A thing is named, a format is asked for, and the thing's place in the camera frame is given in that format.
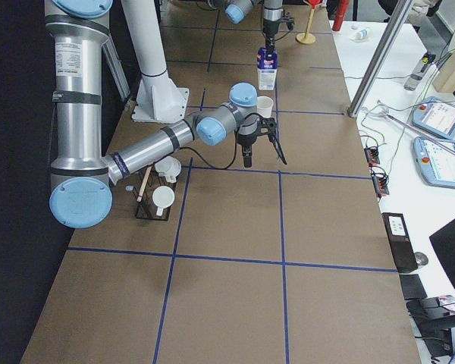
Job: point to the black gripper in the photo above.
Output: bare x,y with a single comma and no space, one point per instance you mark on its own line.
246,139
269,31

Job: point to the blue white milk carton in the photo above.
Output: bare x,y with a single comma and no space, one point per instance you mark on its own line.
267,67

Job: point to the white smiley face mug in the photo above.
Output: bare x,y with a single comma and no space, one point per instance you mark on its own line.
264,106

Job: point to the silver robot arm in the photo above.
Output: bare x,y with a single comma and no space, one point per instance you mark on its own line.
81,176

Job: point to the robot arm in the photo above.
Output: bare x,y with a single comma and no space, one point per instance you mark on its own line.
237,10

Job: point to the wooden mug tree stand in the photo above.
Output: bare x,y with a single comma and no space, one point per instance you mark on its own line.
307,38

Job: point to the white mug in rack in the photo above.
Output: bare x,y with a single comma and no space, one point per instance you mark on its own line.
168,168

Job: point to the red cylinder bottle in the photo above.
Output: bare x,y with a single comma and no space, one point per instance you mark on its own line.
342,7

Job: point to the small white bottle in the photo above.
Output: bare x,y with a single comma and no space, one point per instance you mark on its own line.
361,35

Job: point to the white ribbed mug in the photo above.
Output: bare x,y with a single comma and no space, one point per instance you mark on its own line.
163,197

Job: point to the upper orange connector block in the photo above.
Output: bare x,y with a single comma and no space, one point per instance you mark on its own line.
372,155

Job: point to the orange connector block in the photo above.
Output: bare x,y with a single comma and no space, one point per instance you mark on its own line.
380,184
372,155

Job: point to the lower orange connector block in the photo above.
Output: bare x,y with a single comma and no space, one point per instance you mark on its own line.
380,184

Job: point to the upper teach pendant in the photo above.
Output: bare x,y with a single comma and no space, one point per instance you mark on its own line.
435,116

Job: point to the teach pendant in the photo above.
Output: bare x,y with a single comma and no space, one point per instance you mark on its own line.
435,116
436,165

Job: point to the black box with label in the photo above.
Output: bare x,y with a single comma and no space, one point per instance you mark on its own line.
399,240

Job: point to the lower teach pendant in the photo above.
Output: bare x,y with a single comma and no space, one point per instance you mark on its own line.
436,165

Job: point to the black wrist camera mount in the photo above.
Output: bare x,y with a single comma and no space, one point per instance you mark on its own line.
268,127

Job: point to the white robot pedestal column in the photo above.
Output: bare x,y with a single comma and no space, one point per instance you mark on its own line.
158,99

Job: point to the black wire mug rack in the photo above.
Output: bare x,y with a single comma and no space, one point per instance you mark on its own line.
146,209

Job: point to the aluminium frame post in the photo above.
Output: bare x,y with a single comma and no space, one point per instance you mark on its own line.
394,25

